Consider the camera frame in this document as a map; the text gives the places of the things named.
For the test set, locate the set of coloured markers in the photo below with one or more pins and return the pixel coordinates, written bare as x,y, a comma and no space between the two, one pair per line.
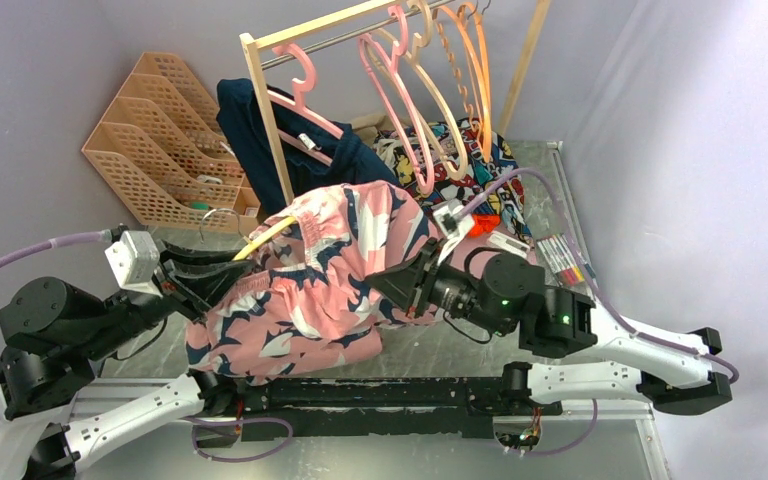
561,261

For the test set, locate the orange cloth item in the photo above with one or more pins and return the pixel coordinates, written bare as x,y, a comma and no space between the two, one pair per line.
483,224

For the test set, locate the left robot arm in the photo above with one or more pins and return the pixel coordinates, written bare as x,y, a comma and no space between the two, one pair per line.
55,332

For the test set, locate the yellow hanger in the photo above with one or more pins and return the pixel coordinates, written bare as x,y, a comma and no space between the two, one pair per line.
251,245

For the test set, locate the tan wavy hanger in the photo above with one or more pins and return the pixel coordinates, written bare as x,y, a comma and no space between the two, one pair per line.
466,63

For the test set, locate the wooden clothes rack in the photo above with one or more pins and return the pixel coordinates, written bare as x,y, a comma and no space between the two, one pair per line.
260,57

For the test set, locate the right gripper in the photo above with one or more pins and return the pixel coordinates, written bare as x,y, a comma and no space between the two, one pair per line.
399,284

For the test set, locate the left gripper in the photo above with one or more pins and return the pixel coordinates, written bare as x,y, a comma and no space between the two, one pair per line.
196,279

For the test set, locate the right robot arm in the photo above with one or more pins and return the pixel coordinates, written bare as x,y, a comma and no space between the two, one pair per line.
582,351

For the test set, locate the white eraser box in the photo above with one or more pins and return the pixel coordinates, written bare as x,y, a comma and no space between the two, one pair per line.
512,245

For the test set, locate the navy blue shorts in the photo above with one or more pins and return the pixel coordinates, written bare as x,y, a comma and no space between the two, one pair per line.
350,160

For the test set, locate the colourful cartoon print cloth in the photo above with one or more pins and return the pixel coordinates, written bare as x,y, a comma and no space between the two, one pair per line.
507,201

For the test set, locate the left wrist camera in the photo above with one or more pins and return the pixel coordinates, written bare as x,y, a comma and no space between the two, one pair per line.
133,259

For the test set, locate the orange hanger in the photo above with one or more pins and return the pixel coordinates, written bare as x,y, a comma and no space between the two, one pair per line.
475,21

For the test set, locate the pink patterned shorts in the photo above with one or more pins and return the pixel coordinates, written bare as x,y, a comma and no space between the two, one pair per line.
306,306

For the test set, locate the pink clipboard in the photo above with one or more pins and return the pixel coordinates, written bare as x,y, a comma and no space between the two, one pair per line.
473,253

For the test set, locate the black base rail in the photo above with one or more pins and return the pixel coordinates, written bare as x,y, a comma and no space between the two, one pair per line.
354,407

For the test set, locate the beige plastic file organizer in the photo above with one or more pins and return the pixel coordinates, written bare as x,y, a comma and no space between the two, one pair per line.
159,147

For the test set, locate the pink hanger with navy shorts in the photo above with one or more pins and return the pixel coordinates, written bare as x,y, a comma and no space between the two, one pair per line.
298,104

